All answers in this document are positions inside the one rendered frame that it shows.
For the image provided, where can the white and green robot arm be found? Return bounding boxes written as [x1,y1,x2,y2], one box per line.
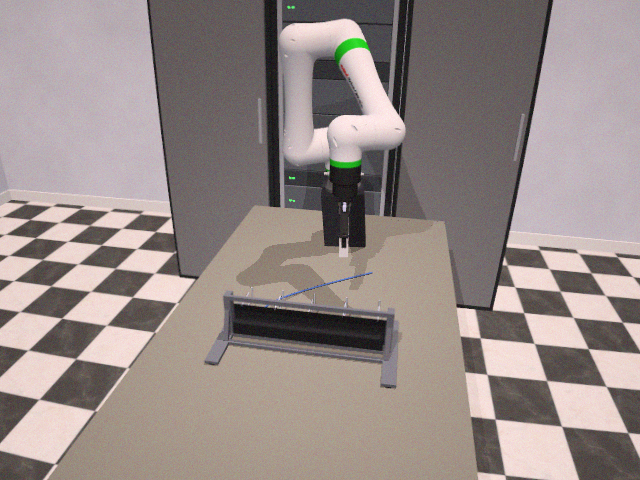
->
[278,19,406,193]

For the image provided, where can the grey patch panel rack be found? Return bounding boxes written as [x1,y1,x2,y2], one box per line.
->
[204,287,399,388]

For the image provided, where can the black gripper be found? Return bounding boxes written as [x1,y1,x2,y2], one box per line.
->
[332,184,358,257]

